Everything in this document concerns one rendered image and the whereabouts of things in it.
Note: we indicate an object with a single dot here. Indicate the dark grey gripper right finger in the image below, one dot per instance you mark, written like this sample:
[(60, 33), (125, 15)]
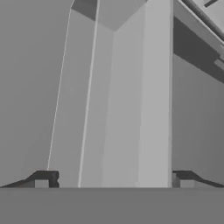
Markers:
[(186, 175)]

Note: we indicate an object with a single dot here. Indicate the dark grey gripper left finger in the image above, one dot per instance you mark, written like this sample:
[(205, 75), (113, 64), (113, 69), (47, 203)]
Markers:
[(46, 175)]

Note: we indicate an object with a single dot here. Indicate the pale grey fridge door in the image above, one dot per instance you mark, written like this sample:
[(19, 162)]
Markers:
[(128, 110)]

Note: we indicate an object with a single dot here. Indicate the grey cupboard front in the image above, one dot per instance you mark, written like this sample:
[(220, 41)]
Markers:
[(198, 122)]

